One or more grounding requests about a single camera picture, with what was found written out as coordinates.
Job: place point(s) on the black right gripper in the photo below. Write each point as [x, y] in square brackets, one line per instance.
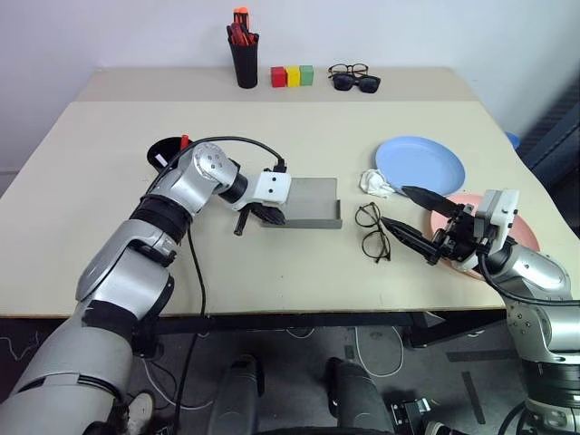
[457, 235]

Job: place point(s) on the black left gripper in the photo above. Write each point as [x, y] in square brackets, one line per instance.
[260, 207]

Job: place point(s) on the grey curved tray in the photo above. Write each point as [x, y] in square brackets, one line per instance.
[312, 199]

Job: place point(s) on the red and black pen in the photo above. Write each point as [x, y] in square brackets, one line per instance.
[184, 140]

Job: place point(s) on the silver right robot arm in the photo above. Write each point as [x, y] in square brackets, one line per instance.
[539, 281]

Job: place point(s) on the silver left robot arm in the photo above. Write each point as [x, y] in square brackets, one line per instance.
[113, 272]

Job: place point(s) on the blue plate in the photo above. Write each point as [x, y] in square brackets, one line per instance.
[419, 165]

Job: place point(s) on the crumpled white tissue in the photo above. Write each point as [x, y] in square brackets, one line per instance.
[375, 183]

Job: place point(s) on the thin black round eyeglasses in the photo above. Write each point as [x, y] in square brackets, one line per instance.
[356, 216]

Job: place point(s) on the pink plate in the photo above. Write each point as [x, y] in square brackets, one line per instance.
[525, 231]

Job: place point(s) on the wide black cup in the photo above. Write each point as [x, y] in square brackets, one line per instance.
[165, 146]

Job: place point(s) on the blue round object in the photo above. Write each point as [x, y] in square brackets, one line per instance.
[512, 139]

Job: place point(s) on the red block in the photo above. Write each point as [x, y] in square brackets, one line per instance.
[278, 78]

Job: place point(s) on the yellow block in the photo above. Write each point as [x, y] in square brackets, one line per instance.
[293, 77]

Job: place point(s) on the green block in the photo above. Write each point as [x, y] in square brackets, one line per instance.
[307, 75]

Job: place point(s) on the black sunglasses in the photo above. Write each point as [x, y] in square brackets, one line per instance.
[344, 83]

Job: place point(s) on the tall black pen holder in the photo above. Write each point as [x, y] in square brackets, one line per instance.
[244, 65]

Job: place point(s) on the dark ribbed panel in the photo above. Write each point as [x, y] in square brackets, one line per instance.
[555, 136]

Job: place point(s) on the brown framed eyeglasses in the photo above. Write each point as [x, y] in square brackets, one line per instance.
[353, 68]

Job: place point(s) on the dark rounded robot leg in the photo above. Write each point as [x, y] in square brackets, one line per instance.
[358, 399]
[235, 399]

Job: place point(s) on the black floor device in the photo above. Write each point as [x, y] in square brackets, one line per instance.
[410, 417]

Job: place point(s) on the orange capped screwdriver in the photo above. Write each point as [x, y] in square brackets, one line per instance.
[241, 16]

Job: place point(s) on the white soled shoe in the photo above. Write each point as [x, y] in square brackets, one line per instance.
[142, 408]

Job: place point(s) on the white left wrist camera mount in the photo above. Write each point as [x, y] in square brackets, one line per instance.
[272, 186]

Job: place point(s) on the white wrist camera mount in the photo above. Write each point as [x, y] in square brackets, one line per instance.
[272, 186]
[503, 208]

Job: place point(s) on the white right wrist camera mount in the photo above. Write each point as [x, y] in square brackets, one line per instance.
[503, 208]

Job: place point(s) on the black table frame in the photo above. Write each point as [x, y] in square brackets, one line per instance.
[426, 328]

